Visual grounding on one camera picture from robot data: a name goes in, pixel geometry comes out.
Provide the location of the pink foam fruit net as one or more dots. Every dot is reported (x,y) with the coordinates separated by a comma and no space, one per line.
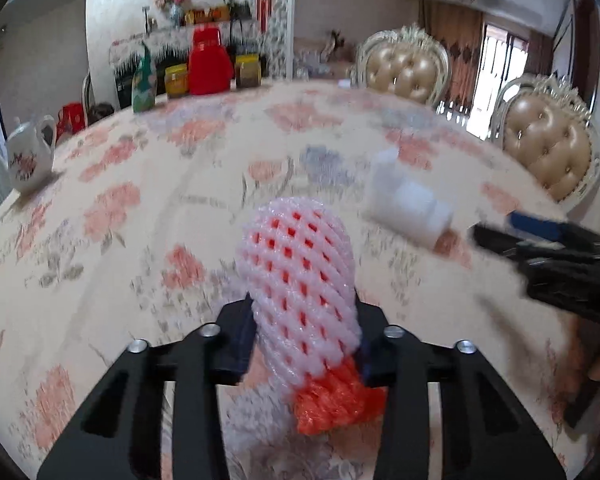
(298,267)

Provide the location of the near beige tufted chair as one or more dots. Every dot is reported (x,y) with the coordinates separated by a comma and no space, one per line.
(542,123)

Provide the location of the white foam block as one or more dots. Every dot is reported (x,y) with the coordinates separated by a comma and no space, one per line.
(409,209)

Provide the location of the white floral teapot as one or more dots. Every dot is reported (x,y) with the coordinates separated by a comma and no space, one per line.
(29,158)

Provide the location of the black handbag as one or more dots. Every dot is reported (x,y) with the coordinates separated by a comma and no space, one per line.
(238,10)

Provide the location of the brown curtain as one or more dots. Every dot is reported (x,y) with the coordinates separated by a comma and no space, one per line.
(460,30)

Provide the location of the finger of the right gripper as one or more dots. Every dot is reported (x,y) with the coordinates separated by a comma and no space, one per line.
(563,233)

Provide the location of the sideboard with lace cover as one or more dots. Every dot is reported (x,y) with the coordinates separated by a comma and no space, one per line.
(170,47)

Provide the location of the far beige tufted chair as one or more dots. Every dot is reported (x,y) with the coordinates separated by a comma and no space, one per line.
(405,62)

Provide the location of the red thermos jug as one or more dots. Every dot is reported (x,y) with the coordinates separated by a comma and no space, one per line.
(209,68)

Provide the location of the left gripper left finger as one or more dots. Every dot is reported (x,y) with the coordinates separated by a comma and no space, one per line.
(155,413)

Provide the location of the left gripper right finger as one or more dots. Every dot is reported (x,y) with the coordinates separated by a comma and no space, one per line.
(486,431)

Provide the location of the beige tufted chair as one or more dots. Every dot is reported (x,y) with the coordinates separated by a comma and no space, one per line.
(405,62)
(542,123)

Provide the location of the red plastic stool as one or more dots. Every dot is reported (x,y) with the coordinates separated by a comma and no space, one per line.
(70,120)

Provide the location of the dark contents jar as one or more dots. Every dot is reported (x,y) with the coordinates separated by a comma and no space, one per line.
(247,71)

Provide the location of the floral tablecloth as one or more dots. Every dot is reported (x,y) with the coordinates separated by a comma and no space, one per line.
(136,238)

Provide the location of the yellow lid jar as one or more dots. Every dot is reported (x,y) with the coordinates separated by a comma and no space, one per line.
(176,81)

